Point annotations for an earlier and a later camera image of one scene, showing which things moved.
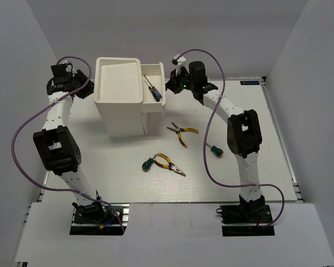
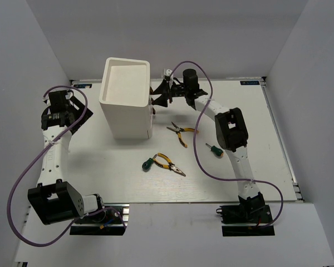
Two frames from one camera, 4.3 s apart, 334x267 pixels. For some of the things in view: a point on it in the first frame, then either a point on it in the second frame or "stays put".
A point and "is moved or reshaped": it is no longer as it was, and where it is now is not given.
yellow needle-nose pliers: [177, 130] stays put
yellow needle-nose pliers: [170, 166] stays put
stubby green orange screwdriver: [216, 150] stays put
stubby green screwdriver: [147, 165] stays put
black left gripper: [89, 88] to [82, 108]
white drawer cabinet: [118, 96] is moved or reshaped
